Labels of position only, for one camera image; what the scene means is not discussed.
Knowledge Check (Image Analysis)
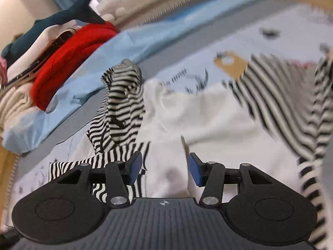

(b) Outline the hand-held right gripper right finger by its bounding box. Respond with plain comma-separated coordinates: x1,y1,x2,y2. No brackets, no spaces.
189,152,281,209

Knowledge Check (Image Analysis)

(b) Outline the dark patterned cloth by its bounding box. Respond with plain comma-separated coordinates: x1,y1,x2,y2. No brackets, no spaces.
5,30,76,86

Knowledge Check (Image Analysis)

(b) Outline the dark teal shark plush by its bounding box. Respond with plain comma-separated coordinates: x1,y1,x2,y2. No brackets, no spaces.
1,0,106,67

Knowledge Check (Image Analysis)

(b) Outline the white folded quilt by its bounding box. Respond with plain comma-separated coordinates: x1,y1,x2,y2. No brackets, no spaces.
6,22,84,84

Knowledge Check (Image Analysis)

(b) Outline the wooden headboard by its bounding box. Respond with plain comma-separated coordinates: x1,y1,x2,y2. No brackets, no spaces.
0,146,19,188

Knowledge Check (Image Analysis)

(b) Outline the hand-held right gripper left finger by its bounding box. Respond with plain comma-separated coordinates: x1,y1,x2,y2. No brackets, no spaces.
49,151,143,209

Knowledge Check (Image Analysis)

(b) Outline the white plush toy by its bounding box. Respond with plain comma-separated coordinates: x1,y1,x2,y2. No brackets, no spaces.
99,0,128,23

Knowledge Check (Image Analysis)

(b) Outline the red blanket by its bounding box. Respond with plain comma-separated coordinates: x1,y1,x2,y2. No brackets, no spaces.
30,22,120,111

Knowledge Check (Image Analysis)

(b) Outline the window sill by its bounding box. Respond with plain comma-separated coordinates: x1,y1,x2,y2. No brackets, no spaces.
125,0,216,26

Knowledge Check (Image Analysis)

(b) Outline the light blue blanket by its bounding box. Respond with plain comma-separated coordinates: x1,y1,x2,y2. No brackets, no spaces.
2,0,271,154

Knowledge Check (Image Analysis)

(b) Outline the pink cloth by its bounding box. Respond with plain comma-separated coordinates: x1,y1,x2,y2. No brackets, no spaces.
0,57,8,84

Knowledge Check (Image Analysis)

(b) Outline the cream folded blanket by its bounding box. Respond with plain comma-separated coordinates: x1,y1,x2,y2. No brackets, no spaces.
0,85,37,133

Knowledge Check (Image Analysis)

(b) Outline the black white striped garment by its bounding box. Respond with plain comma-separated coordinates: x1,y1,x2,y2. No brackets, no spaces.
49,53,333,250

